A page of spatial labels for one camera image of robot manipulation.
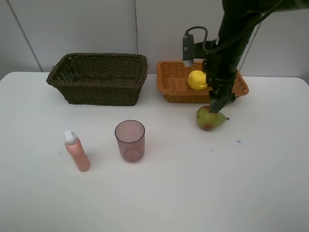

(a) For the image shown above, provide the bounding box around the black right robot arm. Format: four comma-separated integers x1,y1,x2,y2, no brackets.
203,0,309,113

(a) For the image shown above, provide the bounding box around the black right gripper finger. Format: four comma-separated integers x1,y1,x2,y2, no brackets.
209,90,225,113
224,92,236,106

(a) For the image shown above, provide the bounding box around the orange wicker basket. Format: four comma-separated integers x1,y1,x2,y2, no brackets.
156,60,250,104

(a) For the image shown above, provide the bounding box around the translucent pink plastic cup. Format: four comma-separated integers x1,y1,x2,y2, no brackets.
114,120,145,162

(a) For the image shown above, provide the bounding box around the yellow lemon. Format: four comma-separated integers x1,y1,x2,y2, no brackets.
187,70,208,91

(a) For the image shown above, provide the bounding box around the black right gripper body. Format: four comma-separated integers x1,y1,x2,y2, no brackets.
203,52,241,97

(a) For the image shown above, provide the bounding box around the dark brown wicker basket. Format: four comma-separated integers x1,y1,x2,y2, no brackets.
46,53,148,106

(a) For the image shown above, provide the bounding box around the green red pear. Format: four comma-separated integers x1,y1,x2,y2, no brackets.
196,106,230,131

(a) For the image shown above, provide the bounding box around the pink bottle with white cap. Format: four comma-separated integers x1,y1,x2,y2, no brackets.
64,130,90,172

